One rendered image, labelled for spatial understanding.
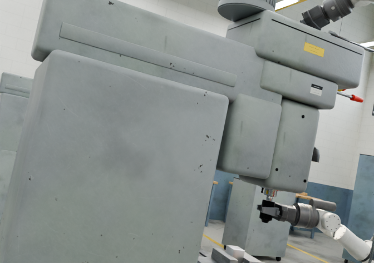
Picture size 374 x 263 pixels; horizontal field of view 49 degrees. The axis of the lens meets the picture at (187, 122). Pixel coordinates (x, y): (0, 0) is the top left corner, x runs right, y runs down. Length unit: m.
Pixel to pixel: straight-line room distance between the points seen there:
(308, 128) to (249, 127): 0.26
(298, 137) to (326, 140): 9.28
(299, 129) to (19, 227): 0.95
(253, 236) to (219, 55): 4.97
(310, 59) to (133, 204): 0.79
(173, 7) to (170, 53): 7.44
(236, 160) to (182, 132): 0.28
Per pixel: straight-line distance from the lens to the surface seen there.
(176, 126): 1.08
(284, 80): 1.41
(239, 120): 1.30
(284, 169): 1.45
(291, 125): 1.45
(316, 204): 1.62
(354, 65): 1.62
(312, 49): 1.48
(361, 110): 11.56
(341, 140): 11.08
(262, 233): 6.20
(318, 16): 1.58
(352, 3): 1.58
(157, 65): 1.20
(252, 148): 1.34
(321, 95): 1.51
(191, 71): 1.23
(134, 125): 1.04
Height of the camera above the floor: 1.39
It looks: 4 degrees up
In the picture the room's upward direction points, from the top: 11 degrees clockwise
